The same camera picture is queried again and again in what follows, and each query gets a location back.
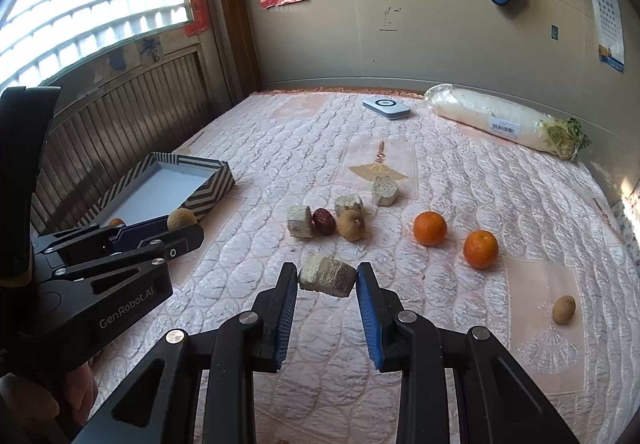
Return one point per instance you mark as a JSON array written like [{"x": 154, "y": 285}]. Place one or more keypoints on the brown wooden post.
[{"x": 235, "y": 14}]

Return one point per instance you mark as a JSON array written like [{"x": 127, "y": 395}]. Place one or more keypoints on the blue grey sticker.
[{"x": 116, "y": 60}]

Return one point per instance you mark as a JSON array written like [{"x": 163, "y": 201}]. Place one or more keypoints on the floral patterned cloth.
[{"x": 629, "y": 234}]

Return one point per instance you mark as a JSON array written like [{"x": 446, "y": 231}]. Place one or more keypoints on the plastic wrapped white radish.
[{"x": 500, "y": 120}]

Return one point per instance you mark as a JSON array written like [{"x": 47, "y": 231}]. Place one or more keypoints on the orange tangerine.
[
  {"x": 116, "y": 222},
  {"x": 430, "y": 228},
  {"x": 481, "y": 249}
]

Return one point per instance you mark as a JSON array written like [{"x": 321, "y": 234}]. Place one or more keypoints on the red date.
[{"x": 323, "y": 221}]

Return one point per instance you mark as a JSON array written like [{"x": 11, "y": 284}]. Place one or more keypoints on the person's left hand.
[{"x": 75, "y": 394}]

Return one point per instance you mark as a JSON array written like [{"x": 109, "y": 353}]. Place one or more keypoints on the brown wooden slat panel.
[{"x": 125, "y": 114}]

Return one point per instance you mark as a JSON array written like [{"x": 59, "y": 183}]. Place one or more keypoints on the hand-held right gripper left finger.
[{"x": 286, "y": 324}]

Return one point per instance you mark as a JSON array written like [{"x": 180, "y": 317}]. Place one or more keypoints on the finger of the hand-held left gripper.
[
  {"x": 185, "y": 238},
  {"x": 142, "y": 230}
]

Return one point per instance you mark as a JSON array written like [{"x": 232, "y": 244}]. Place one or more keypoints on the red paper strip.
[{"x": 198, "y": 4}]

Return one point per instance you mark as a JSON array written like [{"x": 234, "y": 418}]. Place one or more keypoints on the pink quilted bedspread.
[{"x": 450, "y": 184}]

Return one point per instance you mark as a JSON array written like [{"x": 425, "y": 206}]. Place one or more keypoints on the striped cardboard box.
[{"x": 165, "y": 184}]

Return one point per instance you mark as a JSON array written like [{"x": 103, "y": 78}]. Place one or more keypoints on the wall calendar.
[{"x": 605, "y": 9}]

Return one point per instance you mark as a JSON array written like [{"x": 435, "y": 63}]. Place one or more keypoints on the white flat charger pad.
[{"x": 386, "y": 106}]

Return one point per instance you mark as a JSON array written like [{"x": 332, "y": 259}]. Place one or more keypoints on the dark flower sticker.
[{"x": 150, "y": 49}]

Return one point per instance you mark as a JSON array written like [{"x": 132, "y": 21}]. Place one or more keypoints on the brown longan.
[
  {"x": 351, "y": 226},
  {"x": 563, "y": 309},
  {"x": 181, "y": 218}
]

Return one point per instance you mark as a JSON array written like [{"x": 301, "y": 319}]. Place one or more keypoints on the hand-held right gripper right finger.
[{"x": 369, "y": 324}]

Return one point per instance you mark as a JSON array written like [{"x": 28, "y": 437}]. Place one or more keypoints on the cut sugarcane chunk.
[
  {"x": 327, "y": 274},
  {"x": 385, "y": 190},
  {"x": 347, "y": 203},
  {"x": 301, "y": 222}
]

